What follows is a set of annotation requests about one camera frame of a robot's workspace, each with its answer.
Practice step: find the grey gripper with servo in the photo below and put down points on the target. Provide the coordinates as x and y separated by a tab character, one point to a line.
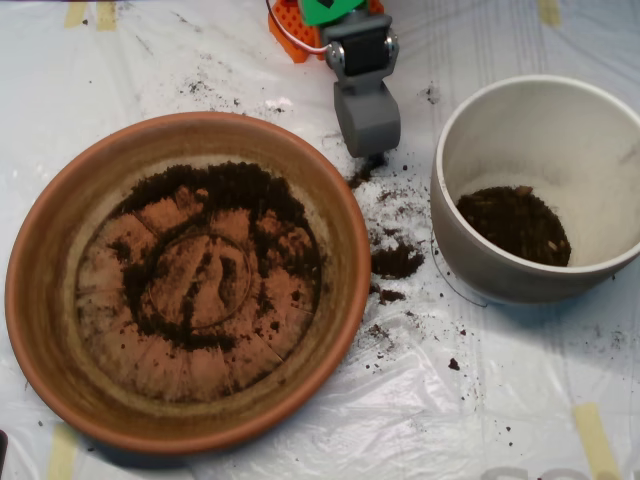
376	152

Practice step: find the dark soil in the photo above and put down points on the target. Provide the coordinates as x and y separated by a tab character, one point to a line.
225	185
510	225

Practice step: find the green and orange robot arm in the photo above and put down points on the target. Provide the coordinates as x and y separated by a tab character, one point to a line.
290	22

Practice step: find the long spilled soil streak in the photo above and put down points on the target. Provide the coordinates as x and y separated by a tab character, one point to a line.
362	172

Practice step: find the large spilled soil pile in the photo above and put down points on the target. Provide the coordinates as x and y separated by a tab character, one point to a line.
395	260

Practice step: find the small spilled soil patch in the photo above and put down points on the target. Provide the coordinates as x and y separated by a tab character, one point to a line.
387	295

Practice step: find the white ceramic pot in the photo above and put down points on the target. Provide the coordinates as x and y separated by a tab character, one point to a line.
500	280

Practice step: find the tiny soil clump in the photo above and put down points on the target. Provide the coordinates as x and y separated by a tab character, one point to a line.
454	364

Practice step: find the terracotta saucer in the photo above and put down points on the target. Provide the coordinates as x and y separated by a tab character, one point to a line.
50	320

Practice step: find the beige masking tape strip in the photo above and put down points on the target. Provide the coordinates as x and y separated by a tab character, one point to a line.
62	455
75	15
106	16
595	440
549	12

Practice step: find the clear plastic sheet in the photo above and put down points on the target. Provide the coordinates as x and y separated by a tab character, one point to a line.
450	425

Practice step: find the black object at edge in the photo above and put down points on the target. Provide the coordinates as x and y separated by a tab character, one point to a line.
3	450

